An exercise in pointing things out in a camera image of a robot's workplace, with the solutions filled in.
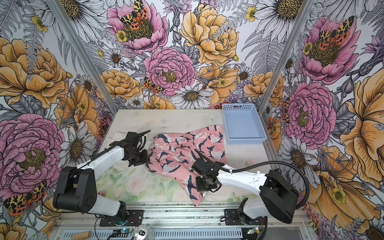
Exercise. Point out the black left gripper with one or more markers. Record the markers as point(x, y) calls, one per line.
point(144, 159)

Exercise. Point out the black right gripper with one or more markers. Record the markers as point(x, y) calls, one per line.
point(200, 188)

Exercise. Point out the pink patterned garment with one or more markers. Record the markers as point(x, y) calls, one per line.
point(173, 156)

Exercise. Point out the white t-shirt with robot print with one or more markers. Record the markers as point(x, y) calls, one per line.
point(117, 140)

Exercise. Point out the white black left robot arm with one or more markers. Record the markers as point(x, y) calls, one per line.
point(76, 189)

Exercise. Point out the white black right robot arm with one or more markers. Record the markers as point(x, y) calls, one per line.
point(276, 197)

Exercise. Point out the light blue perforated laundry basket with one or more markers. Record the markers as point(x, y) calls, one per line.
point(243, 125)

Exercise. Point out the silver round can top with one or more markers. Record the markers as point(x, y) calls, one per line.
point(143, 232)

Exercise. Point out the wooden stick end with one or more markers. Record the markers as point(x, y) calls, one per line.
point(82, 236)

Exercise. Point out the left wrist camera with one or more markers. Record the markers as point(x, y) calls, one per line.
point(137, 140)

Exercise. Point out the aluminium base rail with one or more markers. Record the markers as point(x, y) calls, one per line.
point(160, 215)

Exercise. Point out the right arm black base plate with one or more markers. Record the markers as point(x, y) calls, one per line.
point(233, 217)

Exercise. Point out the grey slotted cable duct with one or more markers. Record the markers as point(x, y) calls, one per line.
point(169, 234)

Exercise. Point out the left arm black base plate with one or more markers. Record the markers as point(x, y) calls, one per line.
point(135, 218)

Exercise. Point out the left aluminium corner post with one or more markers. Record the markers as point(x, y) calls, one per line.
point(75, 40)

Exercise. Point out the aluminium corner post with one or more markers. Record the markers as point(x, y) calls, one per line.
point(291, 40)
point(75, 40)

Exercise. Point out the right aluminium corner post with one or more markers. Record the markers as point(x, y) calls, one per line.
point(291, 40)

